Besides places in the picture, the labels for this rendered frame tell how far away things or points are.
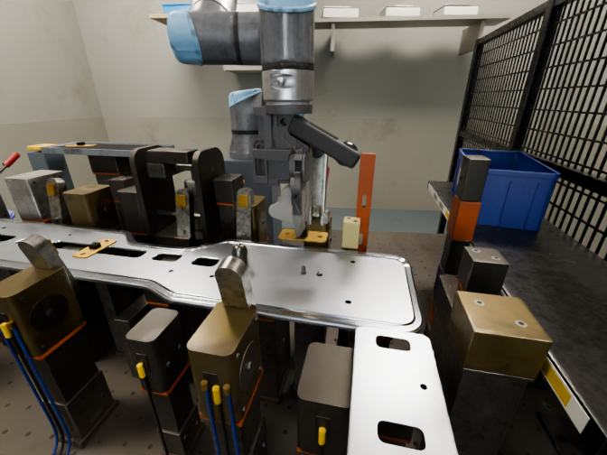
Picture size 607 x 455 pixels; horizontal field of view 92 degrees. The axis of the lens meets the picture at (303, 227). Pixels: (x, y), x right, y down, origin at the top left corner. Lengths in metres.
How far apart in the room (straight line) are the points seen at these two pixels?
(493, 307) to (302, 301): 0.27
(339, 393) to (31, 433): 0.65
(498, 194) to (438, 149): 3.10
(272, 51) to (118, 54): 3.99
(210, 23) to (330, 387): 0.54
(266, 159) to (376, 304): 0.29
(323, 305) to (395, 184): 3.41
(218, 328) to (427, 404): 0.25
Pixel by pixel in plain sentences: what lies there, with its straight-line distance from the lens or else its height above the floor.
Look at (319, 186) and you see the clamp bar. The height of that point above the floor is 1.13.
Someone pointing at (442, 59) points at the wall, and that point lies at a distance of 3.82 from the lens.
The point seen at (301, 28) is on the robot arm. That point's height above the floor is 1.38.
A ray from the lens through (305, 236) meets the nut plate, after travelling 0.51.
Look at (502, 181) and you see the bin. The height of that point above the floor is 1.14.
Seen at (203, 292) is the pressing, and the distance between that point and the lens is 0.54.
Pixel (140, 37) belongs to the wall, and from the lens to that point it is 4.26.
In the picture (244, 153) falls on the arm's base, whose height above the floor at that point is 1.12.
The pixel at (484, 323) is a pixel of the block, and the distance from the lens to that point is 0.42.
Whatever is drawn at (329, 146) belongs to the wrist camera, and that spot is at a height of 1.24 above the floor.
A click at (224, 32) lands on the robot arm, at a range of 0.55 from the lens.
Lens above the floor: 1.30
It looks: 24 degrees down
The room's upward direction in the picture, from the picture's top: straight up
